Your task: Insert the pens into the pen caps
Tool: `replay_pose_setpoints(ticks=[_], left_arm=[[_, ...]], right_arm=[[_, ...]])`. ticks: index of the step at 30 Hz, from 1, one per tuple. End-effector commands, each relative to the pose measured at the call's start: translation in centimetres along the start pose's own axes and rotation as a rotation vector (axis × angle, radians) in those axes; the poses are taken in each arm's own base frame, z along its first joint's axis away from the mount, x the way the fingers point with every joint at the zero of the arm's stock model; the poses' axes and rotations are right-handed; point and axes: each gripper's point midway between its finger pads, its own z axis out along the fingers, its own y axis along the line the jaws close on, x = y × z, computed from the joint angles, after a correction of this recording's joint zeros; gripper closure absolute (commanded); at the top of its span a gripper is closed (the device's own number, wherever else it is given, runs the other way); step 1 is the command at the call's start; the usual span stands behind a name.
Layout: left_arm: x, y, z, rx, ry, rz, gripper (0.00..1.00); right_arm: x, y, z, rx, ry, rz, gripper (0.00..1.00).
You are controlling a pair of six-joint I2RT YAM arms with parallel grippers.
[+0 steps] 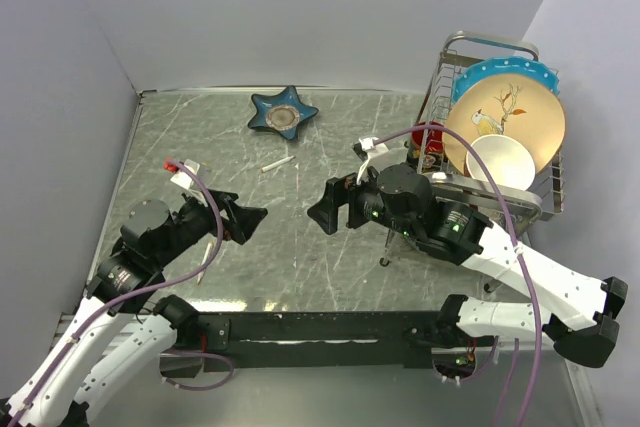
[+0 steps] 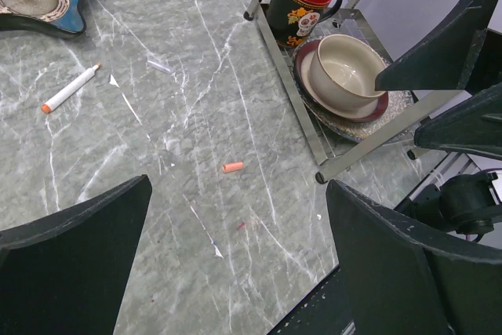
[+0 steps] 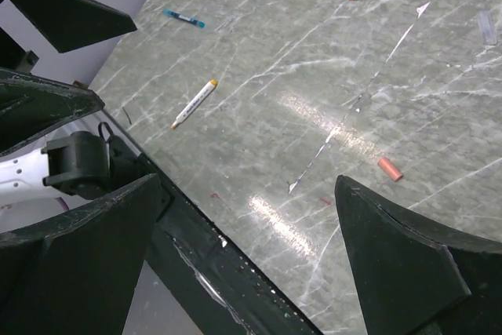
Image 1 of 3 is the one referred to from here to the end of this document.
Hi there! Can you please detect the white marker orange tip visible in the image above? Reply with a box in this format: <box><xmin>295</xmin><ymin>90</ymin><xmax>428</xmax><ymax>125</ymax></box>
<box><xmin>260</xmin><ymin>155</ymin><xmax>296</xmax><ymax>173</ymax></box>

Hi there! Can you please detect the blue star-shaped dish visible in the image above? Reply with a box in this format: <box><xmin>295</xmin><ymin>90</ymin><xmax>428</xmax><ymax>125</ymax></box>
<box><xmin>247</xmin><ymin>85</ymin><xmax>319</xmax><ymax>140</ymax></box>

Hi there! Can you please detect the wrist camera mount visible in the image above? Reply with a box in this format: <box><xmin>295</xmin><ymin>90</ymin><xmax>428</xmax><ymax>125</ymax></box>
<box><xmin>164</xmin><ymin>159</ymin><xmax>211</xmax><ymax>203</ymax></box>
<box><xmin>353</xmin><ymin>137</ymin><xmax>391</xmax><ymax>185</ymax></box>

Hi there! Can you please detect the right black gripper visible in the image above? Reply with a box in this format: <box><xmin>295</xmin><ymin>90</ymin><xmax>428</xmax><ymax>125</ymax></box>
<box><xmin>306</xmin><ymin>160</ymin><xmax>418</xmax><ymax>239</ymax></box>

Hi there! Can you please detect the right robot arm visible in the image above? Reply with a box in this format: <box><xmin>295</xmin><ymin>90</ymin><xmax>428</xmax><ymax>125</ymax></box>
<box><xmin>307</xmin><ymin>164</ymin><xmax>628</xmax><ymax>368</ymax></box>

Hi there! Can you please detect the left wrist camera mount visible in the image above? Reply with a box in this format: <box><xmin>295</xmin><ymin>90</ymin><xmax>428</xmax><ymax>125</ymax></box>
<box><xmin>164</xmin><ymin>159</ymin><xmax>211</xmax><ymax>203</ymax></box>

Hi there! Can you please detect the blue dotted plate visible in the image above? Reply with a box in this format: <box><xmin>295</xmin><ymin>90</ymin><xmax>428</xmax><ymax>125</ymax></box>
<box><xmin>451</xmin><ymin>56</ymin><xmax>559</xmax><ymax>103</ymax></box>

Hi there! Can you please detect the metal dish rack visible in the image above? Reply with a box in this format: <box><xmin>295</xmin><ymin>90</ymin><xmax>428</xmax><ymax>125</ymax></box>
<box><xmin>380</xmin><ymin>30</ymin><xmax>566</xmax><ymax>294</ymax></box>

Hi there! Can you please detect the red cup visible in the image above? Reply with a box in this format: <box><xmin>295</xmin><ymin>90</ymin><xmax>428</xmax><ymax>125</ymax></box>
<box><xmin>405</xmin><ymin>129</ymin><xmax>445</xmax><ymax>173</ymax></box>

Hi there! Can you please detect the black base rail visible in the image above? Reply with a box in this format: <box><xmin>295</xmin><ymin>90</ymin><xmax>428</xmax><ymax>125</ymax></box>
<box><xmin>159</xmin><ymin>309</ymin><xmax>496</xmax><ymax>373</ymax></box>

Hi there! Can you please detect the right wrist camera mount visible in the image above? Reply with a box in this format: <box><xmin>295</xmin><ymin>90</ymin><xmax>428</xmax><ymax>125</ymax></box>
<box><xmin>353</xmin><ymin>137</ymin><xmax>391</xmax><ymax>185</ymax></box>

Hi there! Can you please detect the white bowl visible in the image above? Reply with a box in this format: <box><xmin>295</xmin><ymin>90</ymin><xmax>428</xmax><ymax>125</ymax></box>
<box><xmin>471</xmin><ymin>134</ymin><xmax>536</xmax><ymax>190</ymax></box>

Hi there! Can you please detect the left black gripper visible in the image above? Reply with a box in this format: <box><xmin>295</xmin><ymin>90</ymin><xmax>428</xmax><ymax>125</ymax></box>
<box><xmin>153</xmin><ymin>185</ymin><xmax>267</xmax><ymax>267</ymax></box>

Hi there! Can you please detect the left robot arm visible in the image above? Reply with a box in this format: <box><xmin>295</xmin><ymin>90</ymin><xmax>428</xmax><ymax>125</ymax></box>
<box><xmin>1</xmin><ymin>190</ymin><xmax>268</xmax><ymax>426</ymax></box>

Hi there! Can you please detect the white marker yellow tip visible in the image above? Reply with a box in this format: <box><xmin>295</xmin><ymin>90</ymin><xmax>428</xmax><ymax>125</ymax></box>
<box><xmin>196</xmin><ymin>241</ymin><xmax>216</xmax><ymax>285</ymax></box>

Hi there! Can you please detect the tan bird plate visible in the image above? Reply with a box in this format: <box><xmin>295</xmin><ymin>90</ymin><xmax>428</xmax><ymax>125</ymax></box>
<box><xmin>444</xmin><ymin>74</ymin><xmax>566</xmax><ymax>172</ymax></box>

